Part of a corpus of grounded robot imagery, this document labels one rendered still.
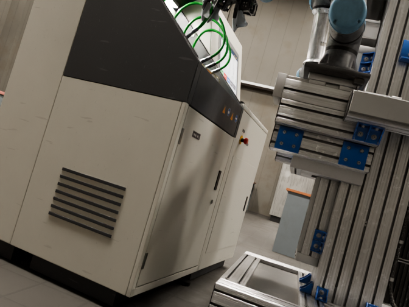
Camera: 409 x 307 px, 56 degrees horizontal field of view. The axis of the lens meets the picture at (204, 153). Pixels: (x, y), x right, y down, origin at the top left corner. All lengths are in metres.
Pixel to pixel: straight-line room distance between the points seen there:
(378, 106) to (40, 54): 1.35
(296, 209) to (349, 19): 2.97
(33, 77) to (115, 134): 0.50
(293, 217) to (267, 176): 6.13
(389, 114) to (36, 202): 1.33
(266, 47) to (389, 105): 9.75
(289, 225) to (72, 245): 2.91
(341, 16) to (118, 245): 1.10
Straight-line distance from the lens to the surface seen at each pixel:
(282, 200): 8.77
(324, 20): 2.20
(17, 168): 1.79
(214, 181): 1.92
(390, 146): 1.65
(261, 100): 10.57
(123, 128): 1.51
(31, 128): 1.78
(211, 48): 2.28
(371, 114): 1.33
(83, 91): 1.66
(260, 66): 10.85
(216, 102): 1.69
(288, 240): 4.18
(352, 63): 1.53
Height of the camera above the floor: 0.56
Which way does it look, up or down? 3 degrees up
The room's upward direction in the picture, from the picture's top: 16 degrees clockwise
